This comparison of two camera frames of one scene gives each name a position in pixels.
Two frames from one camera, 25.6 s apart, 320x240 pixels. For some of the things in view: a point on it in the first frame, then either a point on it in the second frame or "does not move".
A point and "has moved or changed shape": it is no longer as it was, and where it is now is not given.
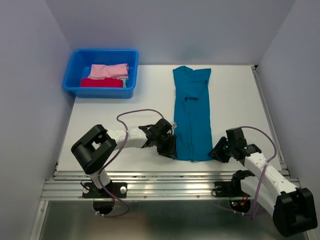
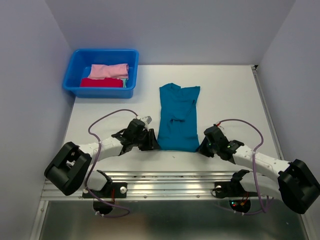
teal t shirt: (192, 113) has moved or changed shape
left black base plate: (90, 190) does not move
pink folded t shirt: (102, 71) does not move
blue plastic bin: (80, 66) does not move
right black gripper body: (232, 146) → (207, 149)
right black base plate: (228, 189) does not move
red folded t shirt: (107, 82) does not move
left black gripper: (170, 150) → (151, 143)
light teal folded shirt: (124, 80) does not move
